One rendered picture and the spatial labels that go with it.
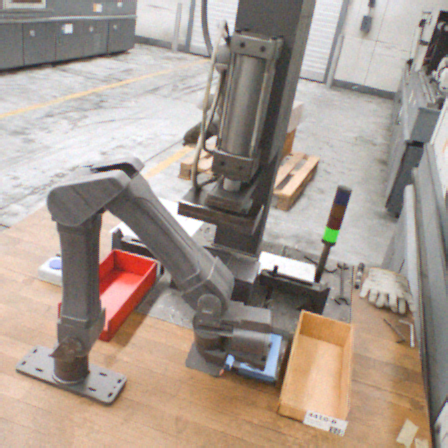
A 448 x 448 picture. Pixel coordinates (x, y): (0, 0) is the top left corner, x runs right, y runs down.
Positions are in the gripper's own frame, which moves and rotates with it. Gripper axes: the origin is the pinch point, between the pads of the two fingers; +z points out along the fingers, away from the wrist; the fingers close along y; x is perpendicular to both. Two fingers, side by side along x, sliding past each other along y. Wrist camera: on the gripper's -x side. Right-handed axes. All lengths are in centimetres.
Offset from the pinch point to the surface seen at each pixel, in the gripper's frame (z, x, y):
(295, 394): 3.8, -17.5, 0.1
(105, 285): 10.8, 31.9, 11.4
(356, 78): 529, -6, 788
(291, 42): -33, 3, 56
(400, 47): 464, -70, 823
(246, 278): 8.0, 0.2, 23.4
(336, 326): 8.6, -22.5, 19.0
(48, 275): 7.2, 44.3, 7.7
